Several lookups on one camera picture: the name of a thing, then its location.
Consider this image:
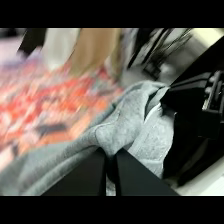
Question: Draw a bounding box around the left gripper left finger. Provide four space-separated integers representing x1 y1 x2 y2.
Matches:
41 147 108 197

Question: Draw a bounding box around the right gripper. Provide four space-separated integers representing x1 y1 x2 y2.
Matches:
161 69 224 141

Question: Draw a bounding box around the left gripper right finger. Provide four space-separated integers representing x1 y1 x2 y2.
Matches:
114 148 180 197

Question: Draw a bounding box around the grey garment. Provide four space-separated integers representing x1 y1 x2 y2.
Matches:
0 79 178 197

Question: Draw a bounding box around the white garment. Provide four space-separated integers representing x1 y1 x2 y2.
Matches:
41 27 82 72

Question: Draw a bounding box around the black garment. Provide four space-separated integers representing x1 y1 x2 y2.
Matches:
17 27 48 56

